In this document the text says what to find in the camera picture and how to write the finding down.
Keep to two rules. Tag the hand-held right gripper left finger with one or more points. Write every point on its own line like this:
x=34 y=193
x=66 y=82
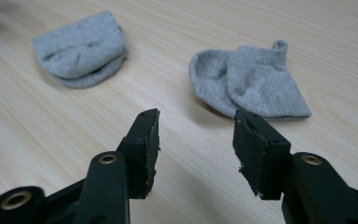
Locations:
x=140 y=155

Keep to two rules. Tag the grey sock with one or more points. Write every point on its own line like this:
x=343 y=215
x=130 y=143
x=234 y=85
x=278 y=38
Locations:
x=251 y=84
x=80 y=49

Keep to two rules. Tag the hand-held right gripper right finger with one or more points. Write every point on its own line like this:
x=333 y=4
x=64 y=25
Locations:
x=261 y=158

